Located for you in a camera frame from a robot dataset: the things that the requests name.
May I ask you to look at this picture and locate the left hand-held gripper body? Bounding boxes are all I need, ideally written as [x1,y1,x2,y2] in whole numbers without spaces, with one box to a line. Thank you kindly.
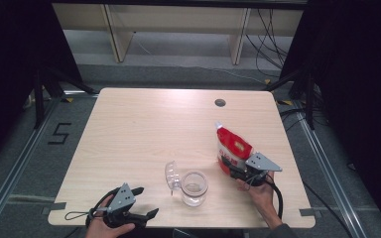
[102,182,147,229]

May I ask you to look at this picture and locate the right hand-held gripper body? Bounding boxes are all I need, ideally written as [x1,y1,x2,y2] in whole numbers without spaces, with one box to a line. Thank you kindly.
[233,152,283,188]

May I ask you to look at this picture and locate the red and white sugar pouch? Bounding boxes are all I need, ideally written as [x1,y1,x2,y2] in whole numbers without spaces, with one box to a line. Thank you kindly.
[213,121,255,177]

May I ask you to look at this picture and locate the clear glass jar with lid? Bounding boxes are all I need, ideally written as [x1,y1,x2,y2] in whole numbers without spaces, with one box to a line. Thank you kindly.
[164,161,209,208]

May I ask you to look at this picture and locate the person's right hand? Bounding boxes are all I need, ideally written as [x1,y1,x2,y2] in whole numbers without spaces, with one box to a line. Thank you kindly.
[237,171,276,213]

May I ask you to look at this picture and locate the person's left hand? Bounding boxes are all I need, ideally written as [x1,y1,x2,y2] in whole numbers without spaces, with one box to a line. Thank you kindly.
[84,195,136,238]

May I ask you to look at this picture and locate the grey tape strip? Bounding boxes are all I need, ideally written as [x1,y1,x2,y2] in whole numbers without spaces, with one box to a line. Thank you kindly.
[41,201,67,215]
[299,207,322,218]

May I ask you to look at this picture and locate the black metal stand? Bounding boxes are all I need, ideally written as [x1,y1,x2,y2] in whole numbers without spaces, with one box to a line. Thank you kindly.
[263,68,318,131]
[33,65,99,130]

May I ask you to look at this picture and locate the black curtain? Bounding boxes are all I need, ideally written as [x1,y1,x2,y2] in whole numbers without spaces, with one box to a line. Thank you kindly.
[0,0,84,171]
[279,0,381,229]

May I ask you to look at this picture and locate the light wooden shelf unit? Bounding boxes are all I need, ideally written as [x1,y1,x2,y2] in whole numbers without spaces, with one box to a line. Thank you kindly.
[52,3,304,65]

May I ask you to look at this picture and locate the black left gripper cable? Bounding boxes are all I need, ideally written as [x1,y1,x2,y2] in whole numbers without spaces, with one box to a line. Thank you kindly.
[84,186,120,230]

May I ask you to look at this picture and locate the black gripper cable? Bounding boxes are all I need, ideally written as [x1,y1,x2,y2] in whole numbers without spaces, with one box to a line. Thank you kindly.
[265,179,285,220]
[84,186,120,230]

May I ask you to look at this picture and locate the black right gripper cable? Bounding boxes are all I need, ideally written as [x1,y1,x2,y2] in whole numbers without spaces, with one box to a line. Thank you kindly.
[265,179,285,220]

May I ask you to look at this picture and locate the grey lanyard cord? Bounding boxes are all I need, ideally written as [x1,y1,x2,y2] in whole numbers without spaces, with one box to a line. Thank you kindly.
[63,210,94,222]

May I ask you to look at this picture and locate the black floor cables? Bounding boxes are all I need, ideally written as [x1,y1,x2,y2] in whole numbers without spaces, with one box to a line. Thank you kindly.
[279,108,329,133]

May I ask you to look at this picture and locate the aluminium floor rail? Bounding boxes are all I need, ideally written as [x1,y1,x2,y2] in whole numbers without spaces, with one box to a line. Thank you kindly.
[293,102,369,238]
[0,95,62,230]

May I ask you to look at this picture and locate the thin black floor cable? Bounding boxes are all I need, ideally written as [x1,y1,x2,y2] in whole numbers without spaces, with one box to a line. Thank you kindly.
[302,180,355,238]

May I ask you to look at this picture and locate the white floor cable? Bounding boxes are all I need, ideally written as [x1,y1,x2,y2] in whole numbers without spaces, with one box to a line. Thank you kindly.
[133,31,268,84]

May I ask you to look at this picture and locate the bundle of black hanging cables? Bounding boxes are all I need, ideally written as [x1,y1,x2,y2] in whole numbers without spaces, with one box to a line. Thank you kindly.
[245,8,291,79]

